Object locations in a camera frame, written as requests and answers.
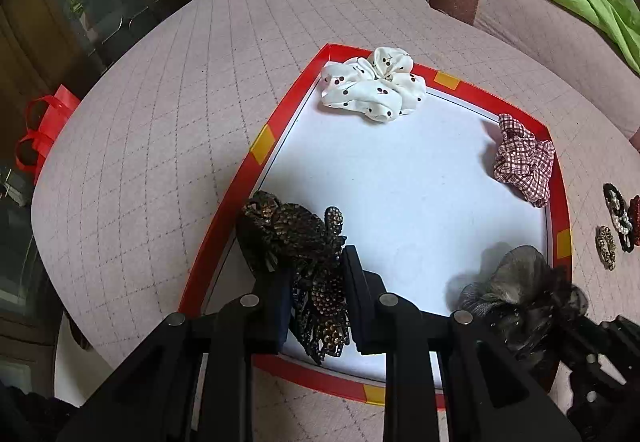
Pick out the red plaid scrunchie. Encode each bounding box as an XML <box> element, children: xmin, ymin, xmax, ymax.
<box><xmin>492</xmin><ymin>113</ymin><xmax>557</xmax><ymax>208</ymax></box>

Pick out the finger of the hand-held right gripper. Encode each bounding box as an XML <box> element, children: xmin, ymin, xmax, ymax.
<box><xmin>570</xmin><ymin>315</ymin><xmax>640</xmax><ymax>373</ymax></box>
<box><xmin>566</xmin><ymin>357</ymin><xmax>640</xmax><ymax>442</ymax></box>

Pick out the grey sheer scrunchie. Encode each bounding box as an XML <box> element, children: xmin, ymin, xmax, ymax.
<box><xmin>457</xmin><ymin>245</ymin><xmax>590</xmax><ymax>373</ymax></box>

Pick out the black hair tie with bead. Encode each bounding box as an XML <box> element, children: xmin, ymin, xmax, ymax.
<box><xmin>603</xmin><ymin>183</ymin><xmax>635</xmax><ymax>253</ymax></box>

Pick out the red tray with white base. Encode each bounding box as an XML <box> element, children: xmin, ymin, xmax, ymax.
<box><xmin>177</xmin><ymin>42</ymin><xmax>573</xmax><ymax>410</ymax></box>

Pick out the rhinestone hair claw clip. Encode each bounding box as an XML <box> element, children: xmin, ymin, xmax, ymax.
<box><xmin>236</xmin><ymin>191</ymin><xmax>351</xmax><ymax>365</ymax></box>

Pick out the red gift bag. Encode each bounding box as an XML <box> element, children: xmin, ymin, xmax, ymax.
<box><xmin>15</xmin><ymin>85</ymin><xmax>81</xmax><ymax>183</ymax></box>

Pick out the leopard hair tie with bead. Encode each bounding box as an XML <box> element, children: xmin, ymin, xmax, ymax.
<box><xmin>595</xmin><ymin>225</ymin><xmax>617</xmax><ymax>270</ymax></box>

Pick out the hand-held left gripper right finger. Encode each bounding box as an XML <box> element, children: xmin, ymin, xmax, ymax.
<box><xmin>342</xmin><ymin>245</ymin><xmax>582</xmax><ymax>442</ymax></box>

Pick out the white cherry print scrunchie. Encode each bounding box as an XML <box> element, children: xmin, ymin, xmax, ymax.
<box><xmin>320</xmin><ymin>46</ymin><xmax>428</xmax><ymax>123</ymax></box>

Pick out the red polka dot scrunchie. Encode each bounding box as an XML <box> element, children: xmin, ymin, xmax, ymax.
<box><xmin>628</xmin><ymin>195</ymin><xmax>640</xmax><ymax>248</ymax></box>

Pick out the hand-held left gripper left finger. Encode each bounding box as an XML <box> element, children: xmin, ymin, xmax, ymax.
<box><xmin>57</xmin><ymin>269</ymin><xmax>296</xmax><ymax>442</ymax></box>

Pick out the pink quilted cover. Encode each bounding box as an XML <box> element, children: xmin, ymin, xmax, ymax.
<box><xmin>30</xmin><ymin>0</ymin><xmax>640</xmax><ymax>442</ymax></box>

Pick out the brown bolster with pink cover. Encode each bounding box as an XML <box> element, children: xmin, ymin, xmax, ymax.
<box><xmin>427</xmin><ymin>0</ymin><xmax>640</xmax><ymax>148</ymax></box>

